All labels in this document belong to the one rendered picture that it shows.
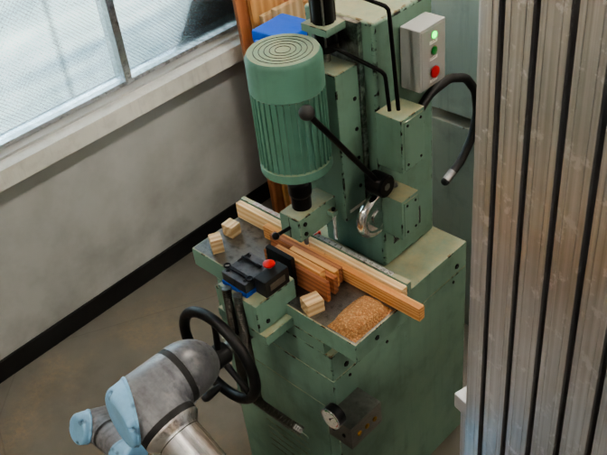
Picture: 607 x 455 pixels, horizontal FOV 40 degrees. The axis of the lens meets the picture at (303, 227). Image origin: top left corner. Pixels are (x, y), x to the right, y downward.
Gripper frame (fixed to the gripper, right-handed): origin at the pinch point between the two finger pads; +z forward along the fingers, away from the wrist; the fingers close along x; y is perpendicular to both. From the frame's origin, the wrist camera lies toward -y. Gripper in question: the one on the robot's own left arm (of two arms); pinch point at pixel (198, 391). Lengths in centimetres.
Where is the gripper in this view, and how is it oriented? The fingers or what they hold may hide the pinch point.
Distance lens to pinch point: 218.8
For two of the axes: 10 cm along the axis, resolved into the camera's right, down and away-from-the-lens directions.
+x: 7.0, 3.3, -6.3
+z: 6.8, -0.5, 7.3
